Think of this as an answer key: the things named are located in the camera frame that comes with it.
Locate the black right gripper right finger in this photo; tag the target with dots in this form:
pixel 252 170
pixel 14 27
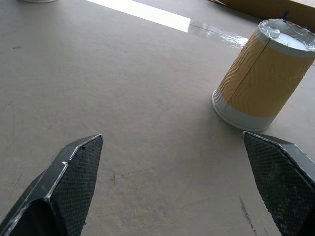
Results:
pixel 283 177

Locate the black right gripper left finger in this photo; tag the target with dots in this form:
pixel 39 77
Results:
pixel 66 186

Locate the yellow ribbed paper cup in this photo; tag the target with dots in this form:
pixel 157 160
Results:
pixel 263 81

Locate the brown cardboard sheet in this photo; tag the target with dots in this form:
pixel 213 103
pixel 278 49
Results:
pixel 268 7

